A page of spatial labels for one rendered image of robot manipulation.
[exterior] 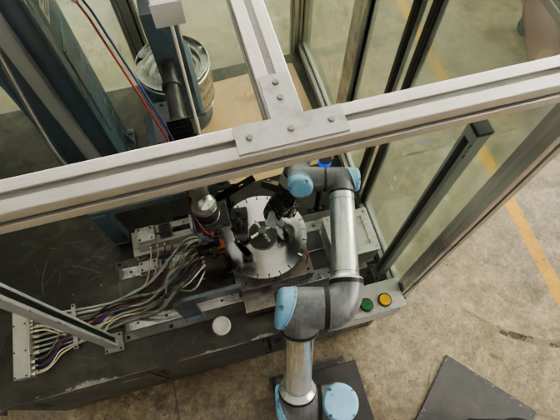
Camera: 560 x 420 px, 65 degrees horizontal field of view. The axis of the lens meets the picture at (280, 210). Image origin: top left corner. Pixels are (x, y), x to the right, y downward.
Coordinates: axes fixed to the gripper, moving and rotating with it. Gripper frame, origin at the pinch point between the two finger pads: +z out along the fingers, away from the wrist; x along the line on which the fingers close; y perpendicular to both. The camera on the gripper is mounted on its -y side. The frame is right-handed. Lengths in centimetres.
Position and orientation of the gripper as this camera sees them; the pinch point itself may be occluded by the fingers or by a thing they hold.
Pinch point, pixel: (268, 223)
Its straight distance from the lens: 163.0
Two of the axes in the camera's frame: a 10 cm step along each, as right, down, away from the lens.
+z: -3.1, 7.5, 5.9
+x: 7.8, -1.6, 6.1
